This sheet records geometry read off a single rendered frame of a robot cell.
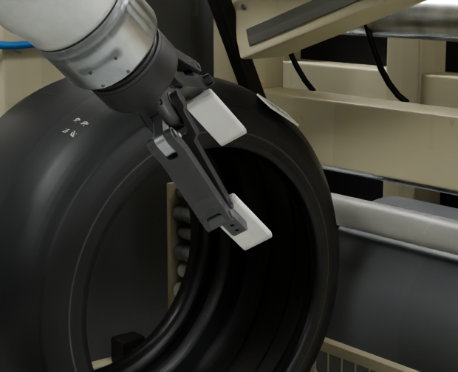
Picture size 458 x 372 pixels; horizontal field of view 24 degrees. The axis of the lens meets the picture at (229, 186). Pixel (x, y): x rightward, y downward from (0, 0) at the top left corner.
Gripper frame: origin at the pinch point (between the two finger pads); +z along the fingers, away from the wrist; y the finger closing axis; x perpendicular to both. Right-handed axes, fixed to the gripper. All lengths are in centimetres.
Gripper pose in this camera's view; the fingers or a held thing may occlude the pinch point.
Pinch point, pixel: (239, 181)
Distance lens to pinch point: 102.1
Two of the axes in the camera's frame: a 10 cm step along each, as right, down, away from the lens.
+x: 8.5, -4.4, -2.8
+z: 5.0, 5.2, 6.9
